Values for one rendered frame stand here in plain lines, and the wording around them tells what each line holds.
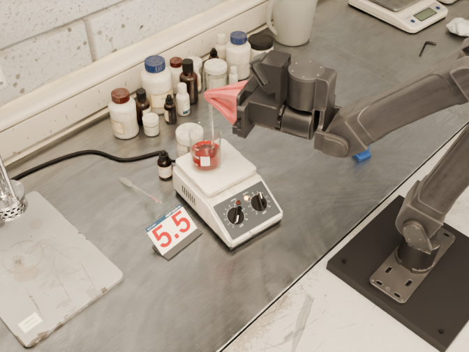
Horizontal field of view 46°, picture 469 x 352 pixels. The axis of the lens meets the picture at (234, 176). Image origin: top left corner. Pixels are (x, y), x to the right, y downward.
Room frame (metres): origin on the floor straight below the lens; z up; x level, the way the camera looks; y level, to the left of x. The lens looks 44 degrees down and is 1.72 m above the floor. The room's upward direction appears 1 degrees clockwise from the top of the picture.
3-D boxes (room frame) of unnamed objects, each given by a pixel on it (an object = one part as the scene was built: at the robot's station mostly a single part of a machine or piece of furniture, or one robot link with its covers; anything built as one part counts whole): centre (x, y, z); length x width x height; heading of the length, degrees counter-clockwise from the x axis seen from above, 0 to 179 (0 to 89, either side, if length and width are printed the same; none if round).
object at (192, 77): (1.11, 0.11, 0.95); 0.04 x 0.04 x 0.11
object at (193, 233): (0.67, 0.11, 0.92); 0.09 x 0.06 x 0.04; 138
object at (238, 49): (1.22, 0.00, 0.96); 0.06 x 0.06 x 0.11
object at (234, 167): (0.78, 0.04, 0.98); 0.12 x 0.12 x 0.01; 38
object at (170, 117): (1.03, 0.15, 0.94); 0.03 x 0.03 x 0.07
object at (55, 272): (0.61, 0.37, 0.91); 0.30 x 0.20 x 0.01; 46
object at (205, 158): (0.78, 0.06, 1.03); 0.07 x 0.06 x 0.08; 43
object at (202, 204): (0.76, 0.02, 0.94); 0.22 x 0.13 x 0.08; 38
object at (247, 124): (0.74, -0.05, 1.15); 0.10 x 0.07 x 0.07; 155
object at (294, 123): (0.72, -0.11, 1.16); 0.07 x 0.06 x 0.07; 65
